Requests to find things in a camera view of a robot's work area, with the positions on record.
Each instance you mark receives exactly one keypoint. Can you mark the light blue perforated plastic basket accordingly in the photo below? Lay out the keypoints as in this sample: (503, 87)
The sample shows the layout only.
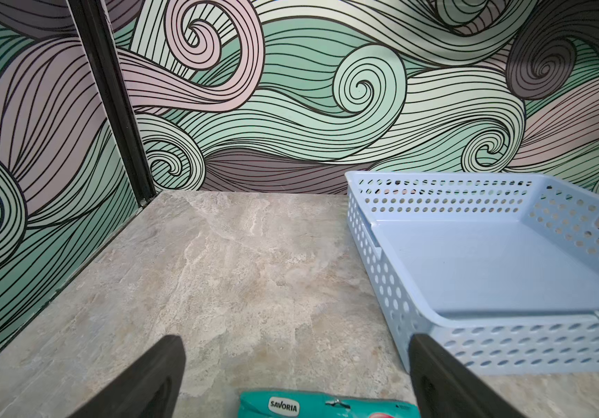
(501, 270)

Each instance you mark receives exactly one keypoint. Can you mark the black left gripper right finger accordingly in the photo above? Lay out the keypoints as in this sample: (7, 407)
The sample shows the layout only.
(444, 387)

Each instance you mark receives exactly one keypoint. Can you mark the black corner frame post left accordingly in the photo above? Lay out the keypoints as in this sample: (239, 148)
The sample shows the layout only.
(94, 30)

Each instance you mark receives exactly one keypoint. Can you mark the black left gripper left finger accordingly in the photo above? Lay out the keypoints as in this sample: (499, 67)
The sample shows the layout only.
(147, 388)

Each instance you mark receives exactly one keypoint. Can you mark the teal Fox's candy bag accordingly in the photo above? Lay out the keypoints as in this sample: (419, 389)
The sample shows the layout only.
(298, 404)

